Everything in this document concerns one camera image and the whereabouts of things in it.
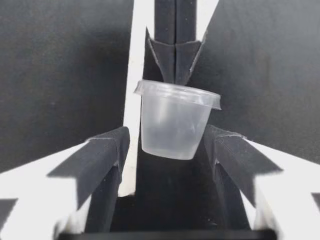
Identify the clear plastic cup with lid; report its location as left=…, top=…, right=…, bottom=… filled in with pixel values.
left=133, top=79, right=223, bottom=161

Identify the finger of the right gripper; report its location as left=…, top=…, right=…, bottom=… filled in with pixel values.
left=136, top=0, right=177, bottom=84
left=175, top=0, right=221, bottom=85

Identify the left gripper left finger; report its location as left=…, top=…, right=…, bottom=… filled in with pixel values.
left=0, top=126, right=131, bottom=240

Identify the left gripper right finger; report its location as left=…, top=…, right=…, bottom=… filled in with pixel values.
left=202, top=124, right=320, bottom=240

